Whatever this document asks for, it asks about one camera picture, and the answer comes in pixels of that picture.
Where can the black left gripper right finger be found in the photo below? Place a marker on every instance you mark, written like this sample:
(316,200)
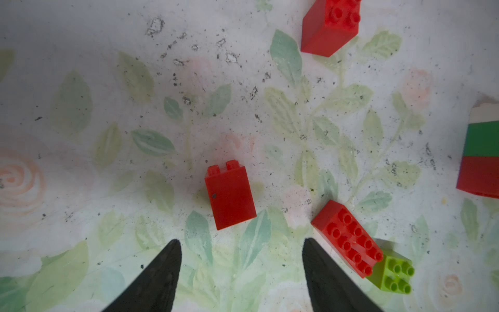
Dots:
(329,287)

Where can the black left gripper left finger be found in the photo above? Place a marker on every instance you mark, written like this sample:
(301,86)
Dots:
(154,289)

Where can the long red lego brick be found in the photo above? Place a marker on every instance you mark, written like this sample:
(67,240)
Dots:
(348,238)

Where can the small red lego brick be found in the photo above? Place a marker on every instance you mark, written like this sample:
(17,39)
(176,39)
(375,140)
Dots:
(230,194)

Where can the white lego brick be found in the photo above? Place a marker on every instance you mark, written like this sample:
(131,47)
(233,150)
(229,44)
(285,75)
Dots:
(485,112)

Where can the red square lego brick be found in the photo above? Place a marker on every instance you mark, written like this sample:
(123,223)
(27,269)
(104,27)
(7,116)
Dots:
(329,25)

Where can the dark green lego brick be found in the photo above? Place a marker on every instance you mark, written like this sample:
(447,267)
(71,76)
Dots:
(482,140)

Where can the lime green lego brick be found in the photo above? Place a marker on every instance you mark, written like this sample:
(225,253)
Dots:
(393,274)

